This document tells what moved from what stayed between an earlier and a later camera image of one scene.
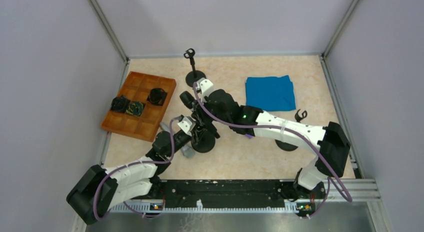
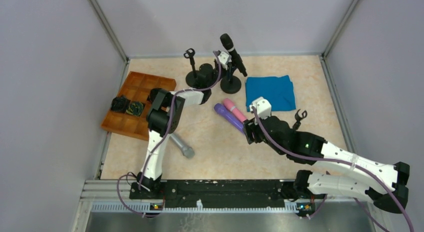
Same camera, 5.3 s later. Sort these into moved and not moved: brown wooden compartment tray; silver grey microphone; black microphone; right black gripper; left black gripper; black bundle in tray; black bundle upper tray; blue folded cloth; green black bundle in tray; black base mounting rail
Moved: left black gripper; black microphone; right black gripper
Not moved: brown wooden compartment tray; blue folded cloth; black bundle in tray; silver grey microphone; black base mounting rail; black bundle upper tray; green black bundle in tray
